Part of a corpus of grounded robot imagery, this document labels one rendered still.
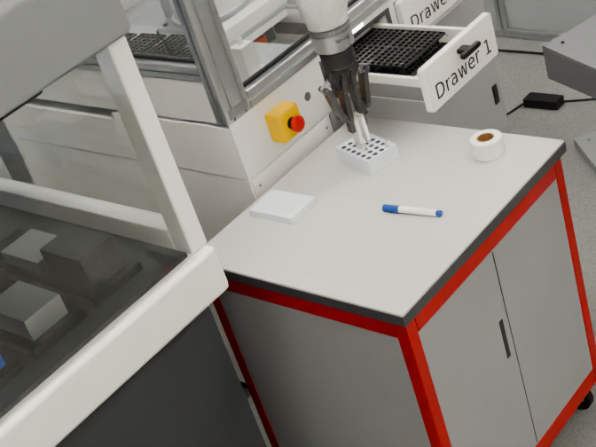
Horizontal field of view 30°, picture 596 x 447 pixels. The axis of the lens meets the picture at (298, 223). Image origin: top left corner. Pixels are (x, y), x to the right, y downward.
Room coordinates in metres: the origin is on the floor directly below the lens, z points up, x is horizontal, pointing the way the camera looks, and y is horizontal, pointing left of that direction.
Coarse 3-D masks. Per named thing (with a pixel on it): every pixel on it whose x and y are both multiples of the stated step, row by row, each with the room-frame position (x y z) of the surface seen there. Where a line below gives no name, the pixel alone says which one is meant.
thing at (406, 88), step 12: (372, 24) 2.66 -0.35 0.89; (384, 24) 2.64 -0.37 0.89; (396, 24) 2.61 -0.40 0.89; (360, 36) 2.64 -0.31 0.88; (444, 36) 2.49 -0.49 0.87; (372, 84) 2.37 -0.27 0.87; (384, 84) 2.35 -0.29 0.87; (396, 84) 2.32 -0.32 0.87; (408, 84) 2.29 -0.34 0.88; (372, 96) 2.38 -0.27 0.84; (384, 96) 2.35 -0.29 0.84; (396, 96) 2.32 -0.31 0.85; (408, 96) 2.30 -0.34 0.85; (420, 96) 2.27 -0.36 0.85
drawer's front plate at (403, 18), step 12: (408, 0) 2.68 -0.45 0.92; (420, 0) 2.71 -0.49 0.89; (432, 0) 2.74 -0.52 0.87; (444, 0) 2.77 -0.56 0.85; (456, 0) 2.80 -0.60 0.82; (396, 12) 2.67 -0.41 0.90; (408, 12) 2.67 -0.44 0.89; (420, 12) 2.70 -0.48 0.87; (432, 12) 2.73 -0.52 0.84; (408, 24) 2.66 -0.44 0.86; (420, 24) 2.69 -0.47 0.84
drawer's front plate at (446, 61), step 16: (480, 16) 2.41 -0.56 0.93; (464, 32) 2.36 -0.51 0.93; (480, 32) 2.38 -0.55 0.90; (448, 48) 2.30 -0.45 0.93; (480, 48) 2.38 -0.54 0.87; (496, 48) 2.42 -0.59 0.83; (432, 64) 2.26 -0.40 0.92; (448, 64) 2.29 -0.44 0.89; (464, 64) 2.33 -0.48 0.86; (480, 64) 2.37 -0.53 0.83; (432, 80) 2.25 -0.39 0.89; (448, 80) 2.28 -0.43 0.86; (464, 80) 2.32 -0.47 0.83; (432, 96) 2.24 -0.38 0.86; (448, 96) 2.27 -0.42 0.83; (432, 112) 2.24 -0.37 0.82
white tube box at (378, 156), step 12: (348, 144) 2.28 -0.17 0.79; (372, 144) 2.23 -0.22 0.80; (384, 144) 2.22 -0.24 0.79; (348, 156) 2.23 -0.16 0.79; (360, 156) 2.20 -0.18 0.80; (372, 156) 2.18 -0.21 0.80; (384, 156) 2.18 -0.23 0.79; (396, 156) 2.19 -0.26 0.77; (360, 168) 2.19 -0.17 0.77; (372, 168) 2.16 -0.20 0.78
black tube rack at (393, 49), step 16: (368, 32) 2.61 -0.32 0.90; (384, 32) 2.58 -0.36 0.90; (400, 32) 2.54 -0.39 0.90; (416, 32) 2.52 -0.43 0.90; (432, 32) 2.48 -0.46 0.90; (368, 48) 2.52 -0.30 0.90; (384, 48) 2.48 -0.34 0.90; (400, 48) 2.45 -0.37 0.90; (416, 48) 2.42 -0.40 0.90; (432, 48) 2.46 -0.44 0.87; (368, 64) 2.42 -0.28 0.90; (384, 64) 2.40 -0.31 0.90; (400, 64) 2.36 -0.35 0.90; (416, 64) 2.40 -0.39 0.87
